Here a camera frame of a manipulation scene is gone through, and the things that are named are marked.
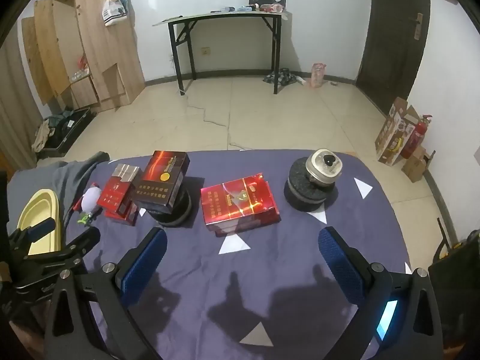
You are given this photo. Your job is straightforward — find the wooden wardrobe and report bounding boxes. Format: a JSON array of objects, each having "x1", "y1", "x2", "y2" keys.
[{"x1": 20, "y1": 0, "x2": 147, "y2": 113}]

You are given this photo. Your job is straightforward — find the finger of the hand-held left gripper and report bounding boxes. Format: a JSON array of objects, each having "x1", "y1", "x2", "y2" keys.
[
  {"x1": 8, "y1": 217, "x2": 57, "y2": 250},
  {"x1": 20, "y1": 227, "x2": 102, "y2": 272}
]

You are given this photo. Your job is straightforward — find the black folding table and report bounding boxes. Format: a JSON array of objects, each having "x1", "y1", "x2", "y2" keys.
[{"x1": 152, "y1": 9, "x2": 293, "y2": 95}]

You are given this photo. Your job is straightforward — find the dark checked clothes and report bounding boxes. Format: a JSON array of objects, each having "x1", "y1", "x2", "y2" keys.
[{"x1": 262, "y1": 67, "x2": 301, "y2": 86}]

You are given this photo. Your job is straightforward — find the beige curtain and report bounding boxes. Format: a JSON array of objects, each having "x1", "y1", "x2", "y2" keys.
[{"x1": 0, "y1": 26, "x2": 44, "y2": 169}]

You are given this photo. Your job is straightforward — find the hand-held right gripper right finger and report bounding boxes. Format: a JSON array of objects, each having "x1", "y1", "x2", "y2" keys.
[{"x1": 318, "y1": 227, "x2": 445, "y2": 360}]

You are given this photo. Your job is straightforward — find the small red cigarette pack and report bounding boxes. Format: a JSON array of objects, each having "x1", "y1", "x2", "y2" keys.
[{"x1": 104, "y1": 200, "x2": 139, "y2": 227}]

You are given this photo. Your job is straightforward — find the red fire extinguisher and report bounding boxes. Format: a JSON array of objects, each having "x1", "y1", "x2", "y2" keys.
[{"x1": 400, "y1": 114, "x2": 433, "y2": 160}]

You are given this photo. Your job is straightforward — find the purple triangle print bedsheet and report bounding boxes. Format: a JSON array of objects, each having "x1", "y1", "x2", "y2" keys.
[{"x1": 7, "y1": 149, "x2": 413, "y2": 360}]

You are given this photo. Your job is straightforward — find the purple plush toy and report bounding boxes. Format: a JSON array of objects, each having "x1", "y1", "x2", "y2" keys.
[{"x1": 73, "y1": 182, "x2": 104, "y2": 227}]

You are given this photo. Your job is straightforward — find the white plastic bag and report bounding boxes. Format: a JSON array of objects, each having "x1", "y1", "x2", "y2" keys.
[{"x1": 101, "y1": 0, "x2": 130, "y2": 27}]

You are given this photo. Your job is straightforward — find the pink bag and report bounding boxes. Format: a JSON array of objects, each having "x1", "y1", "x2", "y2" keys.
[{"x1": 309, "y1": 62, "x2": 327, "y2": 89}]

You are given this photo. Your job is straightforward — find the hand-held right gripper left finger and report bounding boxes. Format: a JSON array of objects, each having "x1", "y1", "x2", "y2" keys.
[{"x1": 44, "y1": 227, "x2": 168, "y2": 360}]

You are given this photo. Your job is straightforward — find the black suitcase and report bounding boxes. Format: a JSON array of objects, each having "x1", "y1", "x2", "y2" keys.
[{"x1": 37, "y1": 107, "x2": 96, "y2": 158}]

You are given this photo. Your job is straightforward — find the red holographic cigarette box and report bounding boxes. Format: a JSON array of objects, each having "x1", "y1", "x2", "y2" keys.
[{"x1": 200, "y1": 172, "x2": 281, "y2": 231}]

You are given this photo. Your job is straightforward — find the dark red glossy box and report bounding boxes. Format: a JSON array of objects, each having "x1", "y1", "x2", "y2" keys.
[{"x1": 133, "y1": 150, "x2": 189, "y2": 209}]

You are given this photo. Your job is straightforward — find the printed cardboard box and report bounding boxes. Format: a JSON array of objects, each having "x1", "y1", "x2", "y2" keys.
[{"x1": 375, "y1": 97, "x2": 421, "y2": 167}]

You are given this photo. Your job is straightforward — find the red pack with silver end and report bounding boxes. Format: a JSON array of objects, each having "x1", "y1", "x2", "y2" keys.
[{"x1": 97, "y1": 164, "x2": 141, "y2": 214}]

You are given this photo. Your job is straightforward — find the white cable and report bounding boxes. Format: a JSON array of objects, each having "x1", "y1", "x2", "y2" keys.
[{"x1": 176, "y1": 82, "x2": 248, "y2": 151}]

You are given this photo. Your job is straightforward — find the crumpled clothes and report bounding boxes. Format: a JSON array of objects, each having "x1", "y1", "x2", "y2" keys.
[{"x1": 32, "y1": 116, "x2": 64, "y2": 152}]

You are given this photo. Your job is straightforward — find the small brown cardboard box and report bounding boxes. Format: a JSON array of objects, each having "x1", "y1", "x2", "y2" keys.
[{"x1": 401, "y1": 146, "x2": 436, "y2": 184}]

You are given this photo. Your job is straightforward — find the black foam disc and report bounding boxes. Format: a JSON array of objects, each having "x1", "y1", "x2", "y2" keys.
[
  {"x1": 284, "y1": 156, "x2": 338, "y2": 212},
  {"x1": 148, "y1": 180, "x2": 194, "y2": 228}
]

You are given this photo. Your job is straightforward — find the dark wooden door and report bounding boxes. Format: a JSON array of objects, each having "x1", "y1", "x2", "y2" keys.
[{"x1": 354, "y1": 0, "x2": 432, "y2": 115}]

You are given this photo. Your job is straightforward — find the pale yellow plastic basin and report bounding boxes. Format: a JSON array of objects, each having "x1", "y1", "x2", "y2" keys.
[{"x1": 17, "y1": 189, "x2": 62, "y2": 257}]

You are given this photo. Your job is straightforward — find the round cream metal tin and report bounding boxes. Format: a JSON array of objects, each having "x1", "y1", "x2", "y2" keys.
[{"x1": 305, "y1": 148, "x2": 344, "y2": 187}]

